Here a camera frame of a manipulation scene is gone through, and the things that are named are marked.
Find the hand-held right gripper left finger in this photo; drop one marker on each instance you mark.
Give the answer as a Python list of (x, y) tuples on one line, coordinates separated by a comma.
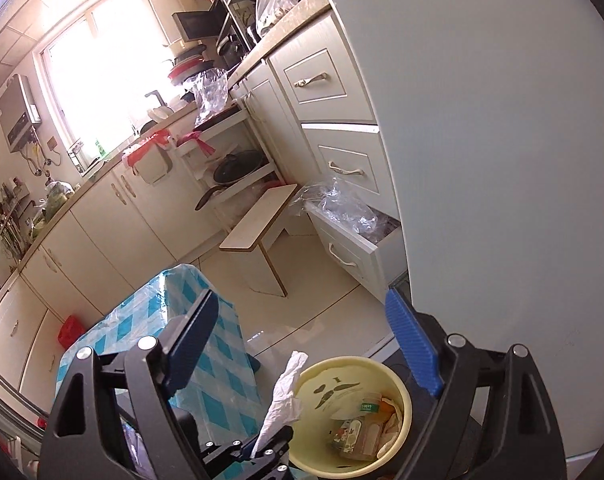
[(192, 345)]

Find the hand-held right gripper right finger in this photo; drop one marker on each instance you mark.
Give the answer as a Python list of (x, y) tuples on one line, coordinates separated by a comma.
[(411, 345)]

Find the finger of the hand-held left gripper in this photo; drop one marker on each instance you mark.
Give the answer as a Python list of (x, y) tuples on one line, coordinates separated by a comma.
[(252, 470), (274, 439)]

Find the yellow trash bin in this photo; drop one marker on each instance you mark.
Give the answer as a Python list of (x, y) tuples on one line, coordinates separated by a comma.
[(312, 440)]

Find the white paper towel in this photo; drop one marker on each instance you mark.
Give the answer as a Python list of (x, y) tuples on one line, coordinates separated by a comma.
[(284, 400)]

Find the small orange peel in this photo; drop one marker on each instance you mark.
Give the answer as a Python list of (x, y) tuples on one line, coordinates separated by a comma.
[(392, 407)]

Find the clear plastic bottle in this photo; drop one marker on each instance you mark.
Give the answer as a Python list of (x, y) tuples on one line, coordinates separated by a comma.
[(369, 406)]

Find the milk carton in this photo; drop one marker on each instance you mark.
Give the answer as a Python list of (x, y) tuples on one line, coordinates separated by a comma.
[(352, 437)]

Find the white tissue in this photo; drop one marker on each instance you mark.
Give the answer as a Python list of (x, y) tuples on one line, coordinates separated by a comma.
[(390, 430)]

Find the red trash bag bin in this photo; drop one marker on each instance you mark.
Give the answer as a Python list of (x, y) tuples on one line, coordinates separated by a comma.
[(72, 332)]

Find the table with blue checkered cloth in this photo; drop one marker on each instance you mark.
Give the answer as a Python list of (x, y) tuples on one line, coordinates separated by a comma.
[(222, 360)]

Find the white sink cabinet doors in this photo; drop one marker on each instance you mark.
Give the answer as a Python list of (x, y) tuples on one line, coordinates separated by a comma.
[(132, 230)]

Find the white wooden stool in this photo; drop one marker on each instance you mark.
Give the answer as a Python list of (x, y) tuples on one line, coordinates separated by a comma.
[(259, 220)]

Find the plastic bags in drawer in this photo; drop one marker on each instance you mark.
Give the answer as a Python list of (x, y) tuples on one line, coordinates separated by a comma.
[(347, 210)]

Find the white cabinet with two drawers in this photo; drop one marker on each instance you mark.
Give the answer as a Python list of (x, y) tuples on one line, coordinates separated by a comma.
[(17, 340)]

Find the white hanging bin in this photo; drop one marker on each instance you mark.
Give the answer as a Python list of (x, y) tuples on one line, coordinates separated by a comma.
[(154, 167)]

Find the black frying pan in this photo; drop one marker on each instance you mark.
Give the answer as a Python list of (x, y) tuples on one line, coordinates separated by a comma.
[(239, 167)]

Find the bag of green vegetables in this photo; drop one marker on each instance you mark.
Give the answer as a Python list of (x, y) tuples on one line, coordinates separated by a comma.
[(57, 195)]

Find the red plastic bag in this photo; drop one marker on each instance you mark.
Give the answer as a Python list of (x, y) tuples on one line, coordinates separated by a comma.
[(147, 145)]

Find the green dish soap bottle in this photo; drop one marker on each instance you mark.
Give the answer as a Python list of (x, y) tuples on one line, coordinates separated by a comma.
[(99, 149)]

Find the white corner rack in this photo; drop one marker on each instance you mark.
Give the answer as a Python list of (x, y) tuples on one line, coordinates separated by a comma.
[(232, 125)]

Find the white refrigerator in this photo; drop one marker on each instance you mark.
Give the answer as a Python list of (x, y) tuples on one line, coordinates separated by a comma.
[(506, 135)]

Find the chrome faucet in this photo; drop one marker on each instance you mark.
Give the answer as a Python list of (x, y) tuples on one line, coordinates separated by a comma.
[(157, 100)]

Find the clear plastic bag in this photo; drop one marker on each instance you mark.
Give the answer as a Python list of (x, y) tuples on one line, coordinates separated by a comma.
[(209, 97)]

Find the white three drawer unit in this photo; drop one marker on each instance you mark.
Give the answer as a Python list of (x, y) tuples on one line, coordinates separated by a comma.
[(332, 110)]

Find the stack of pots and bowls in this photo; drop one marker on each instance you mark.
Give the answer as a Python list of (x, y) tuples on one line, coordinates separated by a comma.
[(189, 65)]

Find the grey water heater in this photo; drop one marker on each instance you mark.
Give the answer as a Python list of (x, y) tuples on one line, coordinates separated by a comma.
[(18, 112)]

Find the window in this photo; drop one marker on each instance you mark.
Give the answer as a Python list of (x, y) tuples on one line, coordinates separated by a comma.
[(112, 65)]

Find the black pot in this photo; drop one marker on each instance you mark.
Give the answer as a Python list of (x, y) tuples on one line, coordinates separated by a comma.
[(232, 50)]

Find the black microwave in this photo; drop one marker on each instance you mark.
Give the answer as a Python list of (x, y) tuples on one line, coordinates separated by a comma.
[(197, 25)]

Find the white counter shelf rack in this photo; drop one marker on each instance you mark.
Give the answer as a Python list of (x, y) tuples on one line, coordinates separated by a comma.
[(242, 5)]

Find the wall utensil rack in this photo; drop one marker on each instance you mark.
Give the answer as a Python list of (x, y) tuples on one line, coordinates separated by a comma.
[(9, 220)]

